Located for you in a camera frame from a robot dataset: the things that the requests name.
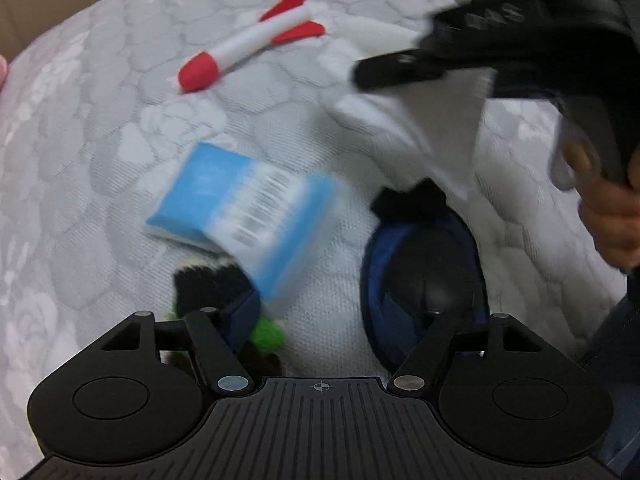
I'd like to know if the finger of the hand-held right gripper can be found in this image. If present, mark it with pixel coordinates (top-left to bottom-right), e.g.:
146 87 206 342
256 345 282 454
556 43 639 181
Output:
353 46 497 94

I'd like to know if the crocheted green brown doll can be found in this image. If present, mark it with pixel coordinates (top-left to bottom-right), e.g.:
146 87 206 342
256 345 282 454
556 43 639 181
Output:
159 265 288 377

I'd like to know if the blue tissue packet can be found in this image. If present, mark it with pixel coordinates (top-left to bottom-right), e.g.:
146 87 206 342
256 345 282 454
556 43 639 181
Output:
144 142 337 313

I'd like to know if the red white rocket toy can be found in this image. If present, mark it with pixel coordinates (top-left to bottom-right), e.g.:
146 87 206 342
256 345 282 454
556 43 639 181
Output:
178 0 326 93

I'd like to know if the person's right hand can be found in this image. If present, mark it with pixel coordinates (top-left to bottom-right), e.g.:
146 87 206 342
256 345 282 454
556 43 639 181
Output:
559 137 640 273

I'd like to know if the white tissue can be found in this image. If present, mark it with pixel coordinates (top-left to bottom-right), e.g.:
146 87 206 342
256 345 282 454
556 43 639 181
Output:
320 24 499 202

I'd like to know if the round blue black container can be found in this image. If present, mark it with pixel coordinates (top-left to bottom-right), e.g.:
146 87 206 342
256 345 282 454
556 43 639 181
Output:
360 179 492 374

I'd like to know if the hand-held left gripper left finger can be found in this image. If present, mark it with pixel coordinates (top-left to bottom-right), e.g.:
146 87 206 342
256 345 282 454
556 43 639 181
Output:
99 290 264 395

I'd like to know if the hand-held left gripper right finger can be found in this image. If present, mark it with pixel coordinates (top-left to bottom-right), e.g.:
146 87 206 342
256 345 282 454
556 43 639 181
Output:
389 308 545 395

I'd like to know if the grey quilted mattress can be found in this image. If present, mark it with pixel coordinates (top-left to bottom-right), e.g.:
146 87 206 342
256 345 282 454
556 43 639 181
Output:
0 0 628 476

